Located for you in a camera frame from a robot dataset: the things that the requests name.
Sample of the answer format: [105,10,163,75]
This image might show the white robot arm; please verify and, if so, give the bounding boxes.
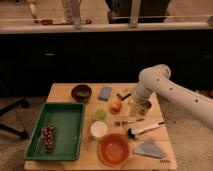
[131,64,213,130]

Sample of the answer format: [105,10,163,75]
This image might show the green plastic tray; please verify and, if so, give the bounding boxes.
[25,102,85,161]

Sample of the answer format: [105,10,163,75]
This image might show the metal cup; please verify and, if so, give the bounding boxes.
[142,101,152,115]

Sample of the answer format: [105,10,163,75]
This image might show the orange fruit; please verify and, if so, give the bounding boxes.
[111,100,122,112]

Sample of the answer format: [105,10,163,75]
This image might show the blue sponge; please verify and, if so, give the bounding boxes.
[98,86,112,101]

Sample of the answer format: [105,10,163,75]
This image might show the small green cup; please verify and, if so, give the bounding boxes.
[95,109,107,121]

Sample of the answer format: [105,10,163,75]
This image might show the white cup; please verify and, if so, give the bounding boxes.
[90,121,108,139]

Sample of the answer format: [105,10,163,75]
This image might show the grey folded cloth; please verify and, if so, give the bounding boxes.
[133,139,165,159]

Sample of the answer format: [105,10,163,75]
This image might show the orange plastic bowl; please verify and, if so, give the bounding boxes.
[97,133,130,167]

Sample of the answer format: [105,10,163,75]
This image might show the dark brown bowl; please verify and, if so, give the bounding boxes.
[71,84,92,103]

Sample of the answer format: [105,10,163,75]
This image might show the bunch of red grapes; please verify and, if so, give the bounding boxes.
[41,125,56,153]

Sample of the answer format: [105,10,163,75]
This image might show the black office chair base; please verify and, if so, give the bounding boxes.
[0,79,30,140]

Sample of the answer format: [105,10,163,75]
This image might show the small red dish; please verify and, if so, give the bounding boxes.
[40,19,53,25]

